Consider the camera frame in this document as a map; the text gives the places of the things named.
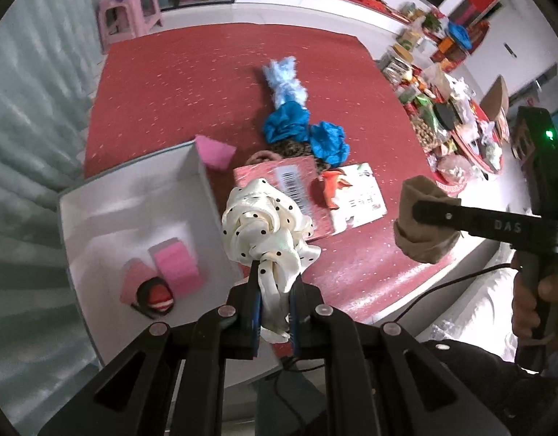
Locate red speckled table cloth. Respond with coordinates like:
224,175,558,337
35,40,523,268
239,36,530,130
85,24,480,322

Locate pink plastic stool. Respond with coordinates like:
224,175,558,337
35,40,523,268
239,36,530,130
97,0,162,54

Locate black cable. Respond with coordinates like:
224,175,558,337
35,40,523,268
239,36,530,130
274,262,521,427

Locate leopard print cloth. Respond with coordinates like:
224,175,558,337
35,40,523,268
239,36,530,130
270,139,331,173

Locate pink knitted sock roll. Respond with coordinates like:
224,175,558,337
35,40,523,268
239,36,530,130
119,259,175,319

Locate grey pleated curtain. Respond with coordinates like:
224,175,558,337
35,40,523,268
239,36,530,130
0,0,103,435

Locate white red printed carton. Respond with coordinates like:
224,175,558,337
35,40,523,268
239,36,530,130
321,162,387,234

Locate light blue fluffy cloth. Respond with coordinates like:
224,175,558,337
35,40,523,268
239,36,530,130
262,56,308,108

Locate pink knitted scrunchie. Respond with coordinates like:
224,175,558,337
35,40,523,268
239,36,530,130
245,150,283,165

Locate person's right hand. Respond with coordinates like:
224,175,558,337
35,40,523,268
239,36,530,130
511,253,558,351

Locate pink foam sponge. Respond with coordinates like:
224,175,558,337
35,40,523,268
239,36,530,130
195,135,236,171
149,238,204,299

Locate white open storage box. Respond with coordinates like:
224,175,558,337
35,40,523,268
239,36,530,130
57,139,280,391

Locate white polka dot scarf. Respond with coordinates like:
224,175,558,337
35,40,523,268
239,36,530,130
222,178,321,343

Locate cluttered goods on shelf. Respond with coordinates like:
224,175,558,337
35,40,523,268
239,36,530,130
241,0,511,196

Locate beige sock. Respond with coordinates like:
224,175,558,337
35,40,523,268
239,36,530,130
392,175,462,265

